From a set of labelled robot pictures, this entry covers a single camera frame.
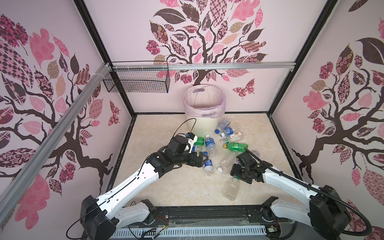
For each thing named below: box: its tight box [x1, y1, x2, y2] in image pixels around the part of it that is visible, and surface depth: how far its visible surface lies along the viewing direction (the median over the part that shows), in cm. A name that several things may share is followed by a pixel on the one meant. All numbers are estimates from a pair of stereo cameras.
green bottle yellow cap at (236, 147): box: [223, 142, 249, 152], surface depth 97 cm
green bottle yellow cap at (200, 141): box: [194, 136, 205, 146], surface depth 101 cm
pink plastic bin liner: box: [183, 84, 227, 119], surface depth 99 cm
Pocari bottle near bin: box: [220, 127, 234, 138], surface depth 105 cm
